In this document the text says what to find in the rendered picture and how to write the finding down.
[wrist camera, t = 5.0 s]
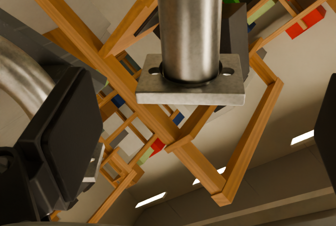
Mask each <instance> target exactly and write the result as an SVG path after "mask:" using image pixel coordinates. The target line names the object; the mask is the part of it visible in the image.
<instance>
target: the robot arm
mask: <svg viewBox="0 0 336 226"><path fill-rule="evenodd" d="M102 131H103V121H102V117H101V112H100V108H99V104H98V100H97V96H96V92H95V88H94V84H93V80H92V76H91V73H90V71H89V70H86V69H85V67H68V68H67V69H66V70H65V72H64V73H63V75H62V76H61V78H60V79H59V81H58V82H57V83H56V85H55V86H54V88H53V89H52V91H51V92H50V94H49V95H48V96H47V98H46V99H45V101H44V102H43V104H42V105H41V107H40V108H39V109H38V111H37V112H36V114H35V115H34V117H33V118H32V120H31V121H30V123H29V124H28V126H27V127H26V128H25V130H24V131H23V133H22V134H21V136H20V137H19V139H18V140H17V142H16V143H15V145H14V146H13V147H7V146H5V147H0V226H129V225H114V224H99V223H80V222H59V221H52V220H51V217H50V214H51V213H52V212H53V210H63V211H67V209H68V206H69V204H70V202H73V201H74V200H75V199H76V196H77V194H78V191H79V189H80V186H81V184H82V181H83V179H84V176H85V174H86V171H87V169H88V166H89V164H90V161H91V159H92V156H93V154H94V151H95V149H96V146H97V144H98V141H99V139H100V136H101V133H102ZM313 137H314V140H315V143H316V145H317V148H318V151H319V153H320V156H321V158H322V161H323V164H324V166H325V169H326V171H327V174H328V176H329V179H330V182H331V184H332V187H333V189H334V192H335V195H336V73H333V74H332V75H331V77H330V80H329V83H328V86H327V89H326V93H325V96H324V99H323V102H322V105H321V108H320V111H319V114H318V117H317V120H316V123H315V126H314V130H313Z"/></svg>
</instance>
